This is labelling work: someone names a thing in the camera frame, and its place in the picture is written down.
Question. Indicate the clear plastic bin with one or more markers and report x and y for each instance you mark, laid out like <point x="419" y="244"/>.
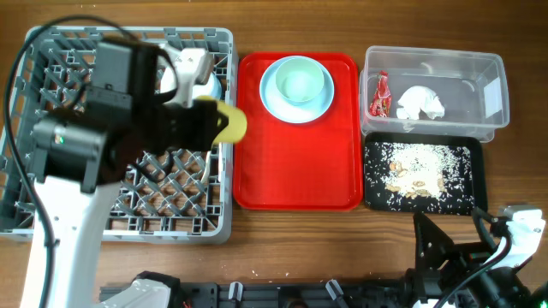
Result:
<point x="472" y="88"/>

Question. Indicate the light green bowl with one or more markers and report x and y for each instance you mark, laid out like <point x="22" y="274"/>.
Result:
<point x="299" y="79"/>

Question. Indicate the red snack wrapper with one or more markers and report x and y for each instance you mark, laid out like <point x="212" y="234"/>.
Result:
<point x="381" y="102"/>

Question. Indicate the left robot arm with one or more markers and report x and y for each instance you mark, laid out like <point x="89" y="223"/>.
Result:
<point x="79" y="164"/>

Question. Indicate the white plastic fork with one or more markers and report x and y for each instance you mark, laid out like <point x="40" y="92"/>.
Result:
<point x="207" y="169"/>

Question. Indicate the white napkin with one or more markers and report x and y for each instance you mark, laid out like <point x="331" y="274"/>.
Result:
<point x="417" y="99"/>

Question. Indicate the light blue bowl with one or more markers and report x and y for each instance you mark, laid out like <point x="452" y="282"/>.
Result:
<point x="189" y="84"/>

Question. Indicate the grey dishwasher rack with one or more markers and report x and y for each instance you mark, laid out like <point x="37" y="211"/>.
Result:
<point x="162" y="200"/>

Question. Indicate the red plastic tray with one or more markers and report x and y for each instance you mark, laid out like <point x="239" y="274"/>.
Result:
<point x="309" y="166"/>

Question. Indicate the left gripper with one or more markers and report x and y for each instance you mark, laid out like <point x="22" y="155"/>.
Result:
<point x="211" y="121"/>

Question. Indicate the rice and nut scraps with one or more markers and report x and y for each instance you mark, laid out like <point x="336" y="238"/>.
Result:
<point x="405" y="177"/>

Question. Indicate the yellow plastic cup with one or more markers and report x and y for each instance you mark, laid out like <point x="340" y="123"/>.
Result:
<point x="232" y="122"/>

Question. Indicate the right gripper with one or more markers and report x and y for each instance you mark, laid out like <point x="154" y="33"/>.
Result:
<point x="467" y="257"/>

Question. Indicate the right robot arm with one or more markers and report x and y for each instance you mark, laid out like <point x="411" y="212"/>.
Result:
<point x="487" y="269"/>

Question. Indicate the light blue plate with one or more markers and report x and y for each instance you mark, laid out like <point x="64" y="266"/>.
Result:
<point x="280" y="108"/>

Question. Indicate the black plastic tray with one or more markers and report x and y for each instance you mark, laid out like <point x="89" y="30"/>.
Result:
<point x="480" y="195"/>

